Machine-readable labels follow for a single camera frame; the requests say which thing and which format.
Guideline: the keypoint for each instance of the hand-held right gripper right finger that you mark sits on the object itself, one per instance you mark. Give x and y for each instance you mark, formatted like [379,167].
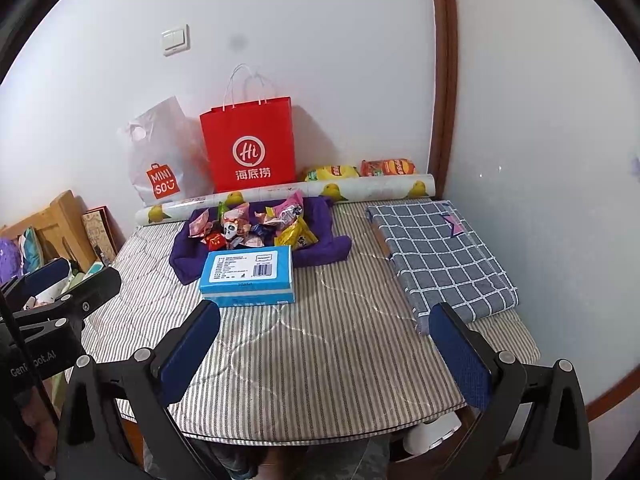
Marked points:
[460,355]

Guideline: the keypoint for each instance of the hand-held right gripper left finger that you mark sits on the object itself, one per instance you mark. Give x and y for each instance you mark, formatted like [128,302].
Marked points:
[190,355]

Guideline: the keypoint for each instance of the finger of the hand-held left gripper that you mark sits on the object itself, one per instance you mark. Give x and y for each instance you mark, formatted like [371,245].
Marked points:
[97,292]
[47,275]

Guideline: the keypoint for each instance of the red snack packet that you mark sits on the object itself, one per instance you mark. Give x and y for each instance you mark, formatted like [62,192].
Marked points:
[216,241]

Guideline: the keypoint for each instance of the peach pink snack packet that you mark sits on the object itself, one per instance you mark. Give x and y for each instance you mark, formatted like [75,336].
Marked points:
[200,224]

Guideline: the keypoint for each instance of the panda print snack packet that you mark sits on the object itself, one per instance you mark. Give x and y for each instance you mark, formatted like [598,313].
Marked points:
[232,230]

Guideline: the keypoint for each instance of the blue snack packet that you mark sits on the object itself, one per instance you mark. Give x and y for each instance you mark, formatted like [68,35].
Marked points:
[260,237]

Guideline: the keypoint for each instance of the green snack packet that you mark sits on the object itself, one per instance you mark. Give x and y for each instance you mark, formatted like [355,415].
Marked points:
[223,210]

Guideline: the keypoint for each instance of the small pink snack packet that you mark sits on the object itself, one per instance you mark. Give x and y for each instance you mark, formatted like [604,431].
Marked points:
[239,210]

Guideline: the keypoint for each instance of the yellow snack packet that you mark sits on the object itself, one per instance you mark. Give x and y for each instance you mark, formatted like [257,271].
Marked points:
[295,235]

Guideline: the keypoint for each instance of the purple cloth basket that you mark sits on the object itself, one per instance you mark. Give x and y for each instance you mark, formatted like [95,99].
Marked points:
[320,255]

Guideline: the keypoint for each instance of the large pink snack packet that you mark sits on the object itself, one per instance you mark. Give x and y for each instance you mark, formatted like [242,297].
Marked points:
[290,210]

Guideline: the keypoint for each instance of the colourful pillow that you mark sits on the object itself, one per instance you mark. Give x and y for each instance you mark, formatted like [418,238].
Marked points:
[27,252]

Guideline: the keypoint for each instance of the patterned hardcover book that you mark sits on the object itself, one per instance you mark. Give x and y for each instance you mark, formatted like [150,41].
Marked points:
[99,232]

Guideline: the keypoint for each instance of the white stool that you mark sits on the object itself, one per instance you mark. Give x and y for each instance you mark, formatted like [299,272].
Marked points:
[432,432]

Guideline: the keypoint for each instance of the folded grey plaid cloth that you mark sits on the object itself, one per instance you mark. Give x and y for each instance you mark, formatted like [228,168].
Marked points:
[440,260]

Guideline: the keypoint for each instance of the blue cardboard box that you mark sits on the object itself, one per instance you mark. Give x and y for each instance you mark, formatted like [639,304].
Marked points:
[245,272]

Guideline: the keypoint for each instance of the striped table cover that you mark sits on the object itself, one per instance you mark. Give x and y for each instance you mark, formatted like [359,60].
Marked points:
[310,360]

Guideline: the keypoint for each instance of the white plastic shopping bag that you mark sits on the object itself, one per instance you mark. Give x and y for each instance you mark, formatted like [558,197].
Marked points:
[160,150]

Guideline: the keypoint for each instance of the lemon print wallpaper roll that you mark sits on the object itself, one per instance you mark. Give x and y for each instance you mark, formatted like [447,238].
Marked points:
[370,187]

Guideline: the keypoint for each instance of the orange chip bag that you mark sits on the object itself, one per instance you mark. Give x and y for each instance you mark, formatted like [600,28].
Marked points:
[387,167]

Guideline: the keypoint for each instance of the yellow chip bag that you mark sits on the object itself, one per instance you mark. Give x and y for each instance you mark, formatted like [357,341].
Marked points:
[332,173]

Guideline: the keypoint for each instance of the red paper bag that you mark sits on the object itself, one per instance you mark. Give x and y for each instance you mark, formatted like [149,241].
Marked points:
[250,130]

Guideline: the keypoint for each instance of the white light switch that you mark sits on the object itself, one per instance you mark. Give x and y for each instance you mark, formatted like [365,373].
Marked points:
[175,39]

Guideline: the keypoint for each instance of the brown wooden door frame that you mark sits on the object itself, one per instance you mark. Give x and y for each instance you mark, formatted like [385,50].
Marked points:
[442,70]

